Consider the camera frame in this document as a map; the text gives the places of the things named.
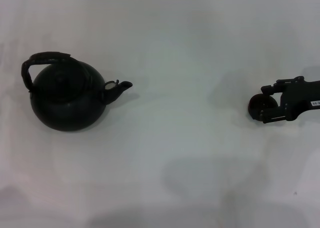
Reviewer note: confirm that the black round teapot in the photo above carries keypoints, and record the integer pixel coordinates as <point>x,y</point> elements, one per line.
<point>65,113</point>

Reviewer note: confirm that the black teapot lid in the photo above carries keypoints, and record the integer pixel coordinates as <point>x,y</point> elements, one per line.
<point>61,85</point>

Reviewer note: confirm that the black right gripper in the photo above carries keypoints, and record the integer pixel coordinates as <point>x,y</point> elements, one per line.
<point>300,98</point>

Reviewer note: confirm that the small black teacup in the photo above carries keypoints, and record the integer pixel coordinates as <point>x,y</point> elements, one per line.
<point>257,104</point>

